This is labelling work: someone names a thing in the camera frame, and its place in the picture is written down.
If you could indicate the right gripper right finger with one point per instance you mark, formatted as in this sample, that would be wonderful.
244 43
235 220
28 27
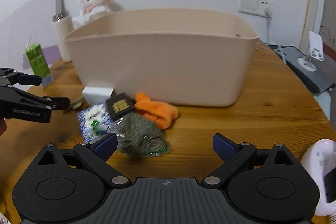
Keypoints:
237 159

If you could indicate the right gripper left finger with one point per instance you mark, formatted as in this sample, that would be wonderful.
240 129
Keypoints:
94 156

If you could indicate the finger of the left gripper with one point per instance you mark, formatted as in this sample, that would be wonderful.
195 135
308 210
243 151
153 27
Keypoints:
55 103
10 77

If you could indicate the blue white tissue pack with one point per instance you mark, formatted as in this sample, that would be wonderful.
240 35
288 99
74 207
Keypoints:
94 121

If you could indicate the white rectangular box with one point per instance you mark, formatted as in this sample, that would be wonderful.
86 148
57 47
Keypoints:
94 95

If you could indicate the clear bag green dried herbs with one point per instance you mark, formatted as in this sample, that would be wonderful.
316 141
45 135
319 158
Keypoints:
138 136

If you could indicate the black cube gold character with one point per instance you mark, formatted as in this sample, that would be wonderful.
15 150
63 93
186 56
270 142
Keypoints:
119 105

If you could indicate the orange cloth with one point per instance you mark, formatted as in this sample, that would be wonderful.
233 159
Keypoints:
161 113

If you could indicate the green drink carton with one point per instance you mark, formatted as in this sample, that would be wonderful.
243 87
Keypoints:
38 64

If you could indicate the white thermos bottle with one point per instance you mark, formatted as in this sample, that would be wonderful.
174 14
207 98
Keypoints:
62 25

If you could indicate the white device with red light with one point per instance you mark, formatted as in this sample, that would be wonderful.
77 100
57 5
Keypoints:
319 161

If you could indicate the beige plastic storage basket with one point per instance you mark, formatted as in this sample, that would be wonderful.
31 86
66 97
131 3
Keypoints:
181 56

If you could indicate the white plush lamb toy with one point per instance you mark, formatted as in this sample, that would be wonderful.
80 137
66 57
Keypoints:
91 10

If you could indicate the dark grey laptop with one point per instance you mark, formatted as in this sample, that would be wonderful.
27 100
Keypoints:
313 77

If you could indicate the white phone stand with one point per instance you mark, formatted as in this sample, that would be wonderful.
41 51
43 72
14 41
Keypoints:
315 52

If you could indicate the white wall switch socket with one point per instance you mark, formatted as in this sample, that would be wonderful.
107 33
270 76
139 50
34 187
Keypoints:
256 7

